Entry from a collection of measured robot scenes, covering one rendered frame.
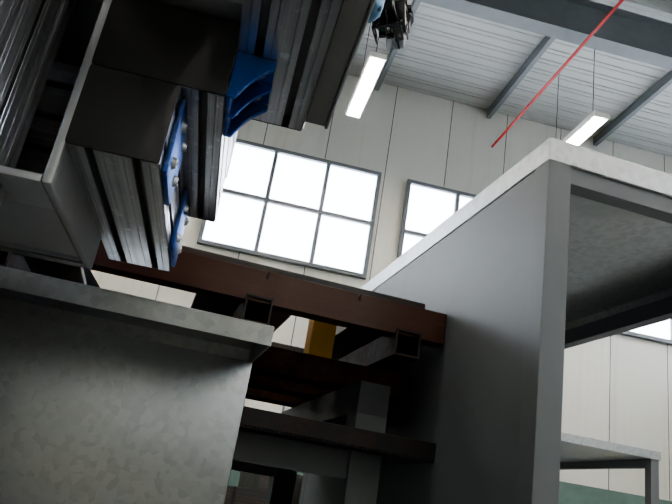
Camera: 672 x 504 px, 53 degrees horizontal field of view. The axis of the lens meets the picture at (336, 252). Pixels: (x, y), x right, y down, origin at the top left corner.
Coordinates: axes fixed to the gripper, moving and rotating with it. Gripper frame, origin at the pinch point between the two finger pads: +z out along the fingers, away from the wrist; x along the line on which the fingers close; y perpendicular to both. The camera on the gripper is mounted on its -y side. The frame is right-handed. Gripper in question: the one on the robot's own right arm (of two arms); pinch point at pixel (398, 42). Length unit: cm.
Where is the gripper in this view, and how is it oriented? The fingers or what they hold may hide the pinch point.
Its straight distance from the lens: 163.0
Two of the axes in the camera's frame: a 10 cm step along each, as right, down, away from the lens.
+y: -0.4, 9.2, -3.9
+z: 2.4, 3.9, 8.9
